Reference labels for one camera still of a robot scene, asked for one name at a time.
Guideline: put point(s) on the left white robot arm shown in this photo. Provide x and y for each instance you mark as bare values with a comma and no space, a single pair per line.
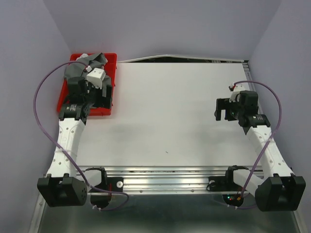
61,187

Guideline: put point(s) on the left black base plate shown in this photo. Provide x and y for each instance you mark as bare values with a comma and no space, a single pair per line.
111,184

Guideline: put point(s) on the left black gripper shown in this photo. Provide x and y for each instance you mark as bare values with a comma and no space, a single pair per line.
103,101

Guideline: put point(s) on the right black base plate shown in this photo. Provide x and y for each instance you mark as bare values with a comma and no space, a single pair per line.
219,184

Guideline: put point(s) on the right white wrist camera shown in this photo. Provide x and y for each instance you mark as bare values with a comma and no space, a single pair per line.
235,90

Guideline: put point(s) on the aluminium frame rail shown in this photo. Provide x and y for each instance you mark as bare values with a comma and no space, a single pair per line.
164,180

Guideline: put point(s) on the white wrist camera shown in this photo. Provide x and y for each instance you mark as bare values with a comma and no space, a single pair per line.
235,90
96,77

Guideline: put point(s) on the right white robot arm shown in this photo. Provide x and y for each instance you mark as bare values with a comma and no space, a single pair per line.
279,189

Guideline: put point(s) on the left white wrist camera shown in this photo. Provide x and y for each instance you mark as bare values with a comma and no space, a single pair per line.
96,77

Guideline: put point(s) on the grey pleated skirt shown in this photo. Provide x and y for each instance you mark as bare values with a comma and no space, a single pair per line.
96,60

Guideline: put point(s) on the white crumpled skirt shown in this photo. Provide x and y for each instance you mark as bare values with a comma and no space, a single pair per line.
84,57

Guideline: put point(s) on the red plastic tray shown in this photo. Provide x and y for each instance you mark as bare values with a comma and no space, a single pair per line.
98,109

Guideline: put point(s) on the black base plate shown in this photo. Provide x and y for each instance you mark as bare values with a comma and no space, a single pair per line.
219,184
111,184

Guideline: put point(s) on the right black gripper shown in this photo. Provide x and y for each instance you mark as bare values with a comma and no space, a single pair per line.
221,104

